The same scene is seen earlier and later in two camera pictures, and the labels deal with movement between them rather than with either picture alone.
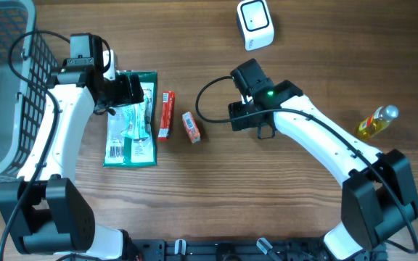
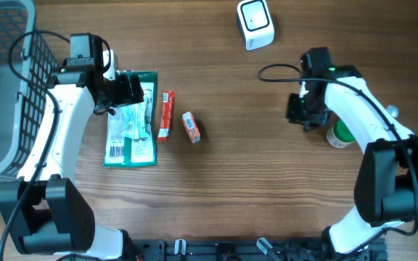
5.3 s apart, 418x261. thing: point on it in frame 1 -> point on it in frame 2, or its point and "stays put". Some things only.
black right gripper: [242, 119] -> [294, 117]
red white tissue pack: [191, 127] stays put
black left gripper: [127, 97] stays put
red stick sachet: [167, 112] stays put
